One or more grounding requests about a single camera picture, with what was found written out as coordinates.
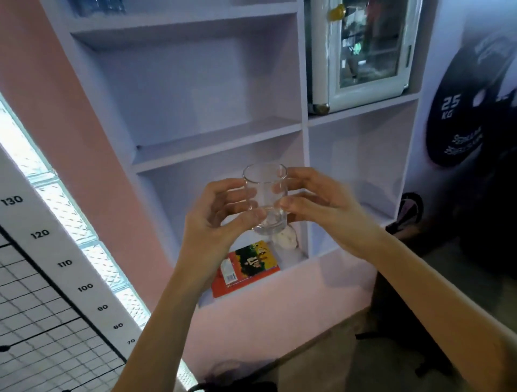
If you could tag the person's left hand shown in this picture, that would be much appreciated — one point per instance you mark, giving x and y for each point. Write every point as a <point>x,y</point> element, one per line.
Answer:
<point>206,238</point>

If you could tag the person's right hand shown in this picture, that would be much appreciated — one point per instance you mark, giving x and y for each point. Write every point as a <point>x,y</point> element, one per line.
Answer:
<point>339,218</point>

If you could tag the clear drinking glass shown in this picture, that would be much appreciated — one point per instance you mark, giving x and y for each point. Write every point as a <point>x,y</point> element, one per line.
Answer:
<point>266,190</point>

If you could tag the white wall shelf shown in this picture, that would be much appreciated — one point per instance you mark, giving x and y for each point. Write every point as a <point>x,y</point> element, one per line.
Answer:
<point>202,141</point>

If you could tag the person's left forearm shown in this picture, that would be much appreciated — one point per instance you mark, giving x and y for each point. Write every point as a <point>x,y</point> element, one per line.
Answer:
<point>161,343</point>

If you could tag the person's right forearm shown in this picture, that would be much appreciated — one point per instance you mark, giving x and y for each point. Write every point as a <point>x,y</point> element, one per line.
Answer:
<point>444,315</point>

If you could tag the orange book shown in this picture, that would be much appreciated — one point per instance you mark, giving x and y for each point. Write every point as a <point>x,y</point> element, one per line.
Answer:
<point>242,270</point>

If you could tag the white crumpled object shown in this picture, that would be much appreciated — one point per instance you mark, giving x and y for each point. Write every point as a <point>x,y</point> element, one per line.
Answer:
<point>286,240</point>

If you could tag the small white glass-door cabinet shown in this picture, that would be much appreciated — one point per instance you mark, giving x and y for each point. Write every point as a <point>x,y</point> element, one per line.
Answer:
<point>363,52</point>

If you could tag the white grid height chart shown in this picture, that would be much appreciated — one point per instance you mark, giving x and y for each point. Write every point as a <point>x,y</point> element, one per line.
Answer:
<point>48,323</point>

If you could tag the plastic water bottle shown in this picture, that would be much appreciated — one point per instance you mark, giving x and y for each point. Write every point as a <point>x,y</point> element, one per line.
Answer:
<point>97,6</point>

